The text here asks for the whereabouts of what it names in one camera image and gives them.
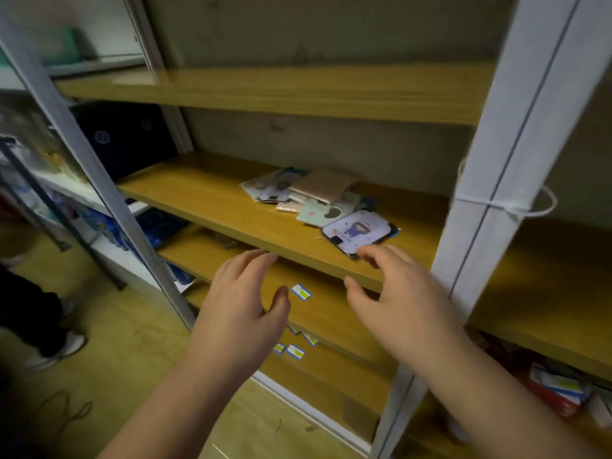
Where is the teal box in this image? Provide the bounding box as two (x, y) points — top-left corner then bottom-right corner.
(47, 25), (89, 65)

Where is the white cord tie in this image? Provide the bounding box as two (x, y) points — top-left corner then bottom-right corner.
(454, 157), (559, 221)

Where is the person's dark trouser leg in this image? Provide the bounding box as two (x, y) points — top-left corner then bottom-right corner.
(0, 267), (73, 359)

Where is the person's right forearm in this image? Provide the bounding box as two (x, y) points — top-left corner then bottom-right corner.
(420, 329), (603, 459)

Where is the colourful printed box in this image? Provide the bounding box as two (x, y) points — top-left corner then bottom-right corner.
(0, 92), (82, 180)

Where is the dark blue box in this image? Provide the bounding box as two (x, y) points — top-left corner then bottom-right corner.
(71, 102), (180, 182)

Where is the person's left hand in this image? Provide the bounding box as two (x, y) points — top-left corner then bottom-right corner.
(183, 249), (291, 393)

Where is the person's right hand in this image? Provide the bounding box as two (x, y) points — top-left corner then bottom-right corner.
(343, 243), (469, 379)

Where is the person's shoe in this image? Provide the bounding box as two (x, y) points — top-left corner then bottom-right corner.
(24, 329), (88, 374)

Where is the blue plastic bag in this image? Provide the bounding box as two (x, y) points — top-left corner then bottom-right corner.
(78, 205), (194, 285)

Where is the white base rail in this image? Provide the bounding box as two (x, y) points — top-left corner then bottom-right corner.
(251, 370), (373, 456)

